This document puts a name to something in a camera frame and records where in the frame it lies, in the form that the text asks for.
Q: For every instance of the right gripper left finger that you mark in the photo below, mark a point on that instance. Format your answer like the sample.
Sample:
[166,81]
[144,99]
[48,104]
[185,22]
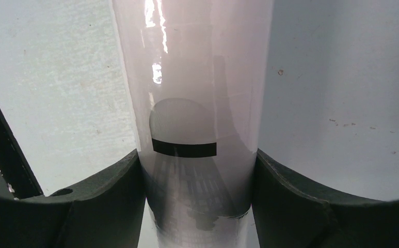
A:
[103,210]

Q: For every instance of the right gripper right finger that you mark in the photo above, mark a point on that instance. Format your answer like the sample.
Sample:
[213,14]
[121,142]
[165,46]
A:
[292,210]

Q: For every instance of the white shuttlecock tube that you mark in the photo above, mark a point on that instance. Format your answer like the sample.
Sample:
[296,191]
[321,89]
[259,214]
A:
[196,74]

